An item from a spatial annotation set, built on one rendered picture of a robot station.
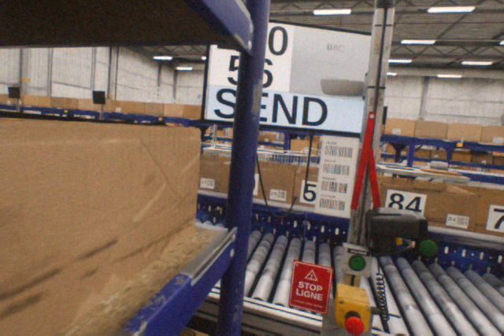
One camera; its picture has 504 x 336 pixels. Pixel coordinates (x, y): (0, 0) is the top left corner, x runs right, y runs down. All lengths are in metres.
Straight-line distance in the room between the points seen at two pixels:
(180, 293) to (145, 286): 0.02
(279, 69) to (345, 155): 0.29
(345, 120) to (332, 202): 0.24
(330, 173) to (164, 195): 0.51
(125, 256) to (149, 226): 0.02
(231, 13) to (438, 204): 1.27
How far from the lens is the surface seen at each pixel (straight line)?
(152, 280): 0.19
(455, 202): 1.40
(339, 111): 0.76
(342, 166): 0.66
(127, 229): 0.18
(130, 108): 7.71
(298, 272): 0.74
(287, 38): 0.77
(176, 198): 0.22
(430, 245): 1.34
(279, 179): 1.29
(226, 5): 0.20
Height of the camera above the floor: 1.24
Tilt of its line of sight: 4 degrees down
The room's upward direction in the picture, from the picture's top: 5 degrees clockwise
